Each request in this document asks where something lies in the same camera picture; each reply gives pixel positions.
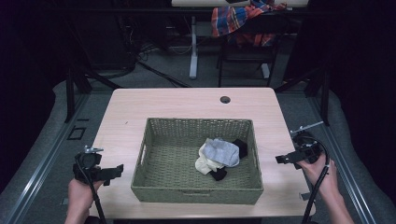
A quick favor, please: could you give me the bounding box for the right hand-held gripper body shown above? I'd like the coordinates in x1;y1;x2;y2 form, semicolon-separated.
290;120;326;171

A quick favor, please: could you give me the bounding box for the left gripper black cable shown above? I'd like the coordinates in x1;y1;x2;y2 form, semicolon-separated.
75;157;107;224

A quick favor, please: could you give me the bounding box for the aluminium rail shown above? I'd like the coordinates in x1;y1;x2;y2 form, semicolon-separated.
307;92;378;224
0;92;92;224

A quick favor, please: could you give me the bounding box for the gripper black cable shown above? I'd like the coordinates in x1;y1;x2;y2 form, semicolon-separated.
75;157;107;224
301;135;331;224

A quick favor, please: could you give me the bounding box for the person's right hand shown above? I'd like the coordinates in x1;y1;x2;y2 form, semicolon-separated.
294;153;339;200

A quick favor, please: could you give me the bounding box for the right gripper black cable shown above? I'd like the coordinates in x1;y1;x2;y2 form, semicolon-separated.
301;135;331;224

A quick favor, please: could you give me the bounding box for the black sock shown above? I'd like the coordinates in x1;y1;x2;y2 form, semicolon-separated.
232;138;249;160
208;167;229;182

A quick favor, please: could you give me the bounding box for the black metal stand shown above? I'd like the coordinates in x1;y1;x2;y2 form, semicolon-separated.
63;64;123;124
273;65;332;127

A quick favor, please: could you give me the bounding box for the grey sock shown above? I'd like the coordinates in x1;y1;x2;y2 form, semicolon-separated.
203;137;241;168

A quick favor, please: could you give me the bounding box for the plaid cloth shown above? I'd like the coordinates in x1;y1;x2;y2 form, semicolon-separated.
210;0;288;48

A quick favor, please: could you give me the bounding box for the green woven basket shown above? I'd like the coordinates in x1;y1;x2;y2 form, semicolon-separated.
130;117;265;206

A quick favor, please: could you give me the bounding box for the black chair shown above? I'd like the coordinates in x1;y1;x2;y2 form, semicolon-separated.
216;12;283;89

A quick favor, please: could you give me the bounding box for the cream sock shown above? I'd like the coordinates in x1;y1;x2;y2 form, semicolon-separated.
194;143;227;176

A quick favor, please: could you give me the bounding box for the person's left hand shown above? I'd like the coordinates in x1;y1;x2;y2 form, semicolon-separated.
66;178;106;218

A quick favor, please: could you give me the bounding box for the black floor cable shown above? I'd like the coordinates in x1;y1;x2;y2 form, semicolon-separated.
135;60;191;89

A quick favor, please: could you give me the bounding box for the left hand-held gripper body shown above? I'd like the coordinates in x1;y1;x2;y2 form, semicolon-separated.
72;145;108;185

